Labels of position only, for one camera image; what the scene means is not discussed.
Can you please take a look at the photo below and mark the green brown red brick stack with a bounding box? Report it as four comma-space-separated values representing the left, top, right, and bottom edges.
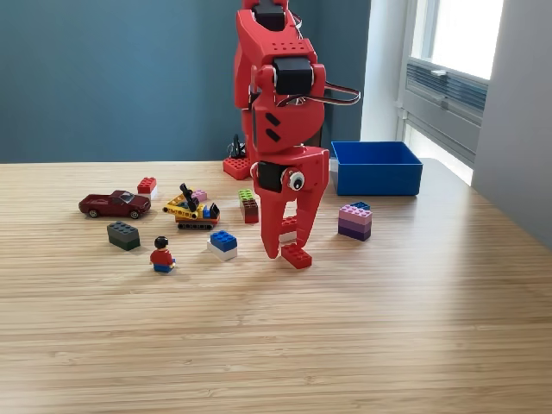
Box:
238, 189, 260, 224

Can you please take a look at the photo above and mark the blue white brick stack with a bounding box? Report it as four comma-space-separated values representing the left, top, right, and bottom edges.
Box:
206, 229, 239, 262

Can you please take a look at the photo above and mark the yellow toy digger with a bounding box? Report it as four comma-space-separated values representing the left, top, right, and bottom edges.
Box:
161, 182, 222, 231

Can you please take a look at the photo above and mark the blue plastic bin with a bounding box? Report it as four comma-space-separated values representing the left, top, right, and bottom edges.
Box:
329, 140, 423, 198

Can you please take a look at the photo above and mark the long red white brick stack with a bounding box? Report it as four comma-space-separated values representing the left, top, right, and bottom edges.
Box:
279, 215, 300, 245

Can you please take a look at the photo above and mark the pink purple brick stack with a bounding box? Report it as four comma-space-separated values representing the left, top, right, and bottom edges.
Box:
337, 204, 373, 242

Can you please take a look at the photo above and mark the toy figure red shirt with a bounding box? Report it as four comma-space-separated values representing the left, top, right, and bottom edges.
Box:
148, 235, 177, 274

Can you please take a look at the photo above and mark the small red white brick stack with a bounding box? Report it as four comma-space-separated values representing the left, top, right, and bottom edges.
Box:
136, 176, 159, 201

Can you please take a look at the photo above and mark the grey brick stack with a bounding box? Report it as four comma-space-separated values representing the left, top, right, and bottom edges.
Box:
106, 221, 141, 252

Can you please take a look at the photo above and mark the dark red toy pickup car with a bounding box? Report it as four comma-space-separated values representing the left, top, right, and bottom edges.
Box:
78, 189, 153, 220

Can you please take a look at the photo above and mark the grey window vent unit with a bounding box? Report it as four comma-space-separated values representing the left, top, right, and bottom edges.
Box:
405, 59, 489, 126

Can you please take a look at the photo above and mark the black cable bundle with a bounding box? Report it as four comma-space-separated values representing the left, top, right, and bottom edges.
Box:
227, 133, 248, 159

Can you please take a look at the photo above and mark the arm wrist cable loop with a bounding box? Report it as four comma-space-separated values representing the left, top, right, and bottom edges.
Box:
278, 79, 361, 109

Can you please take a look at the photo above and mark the white window frame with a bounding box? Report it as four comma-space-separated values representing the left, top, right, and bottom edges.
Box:
407, 0, 505, 82

